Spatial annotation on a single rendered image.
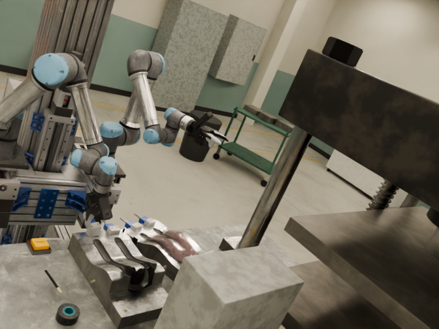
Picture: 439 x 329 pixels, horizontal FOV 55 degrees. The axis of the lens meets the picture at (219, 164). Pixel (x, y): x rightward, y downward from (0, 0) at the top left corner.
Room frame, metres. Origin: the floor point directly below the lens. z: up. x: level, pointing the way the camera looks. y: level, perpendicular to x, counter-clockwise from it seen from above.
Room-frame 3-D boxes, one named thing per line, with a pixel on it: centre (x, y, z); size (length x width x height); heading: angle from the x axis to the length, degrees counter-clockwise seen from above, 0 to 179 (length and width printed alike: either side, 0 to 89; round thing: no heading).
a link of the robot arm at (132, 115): (2.22, 0.54, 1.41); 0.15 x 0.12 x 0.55; 157
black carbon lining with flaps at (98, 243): (1.57, 0.22, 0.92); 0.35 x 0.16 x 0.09; 48
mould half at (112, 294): (1.55, 0.21, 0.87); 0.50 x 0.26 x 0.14; 48
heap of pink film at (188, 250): (1.87, 0.04, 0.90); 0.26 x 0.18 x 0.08; 65
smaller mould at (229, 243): (2.17, -0.31, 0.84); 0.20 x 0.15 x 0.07; 48
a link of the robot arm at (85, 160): (1.64, 0.53, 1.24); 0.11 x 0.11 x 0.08; 89
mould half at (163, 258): (1.88, 0.04, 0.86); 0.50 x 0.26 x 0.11; 65
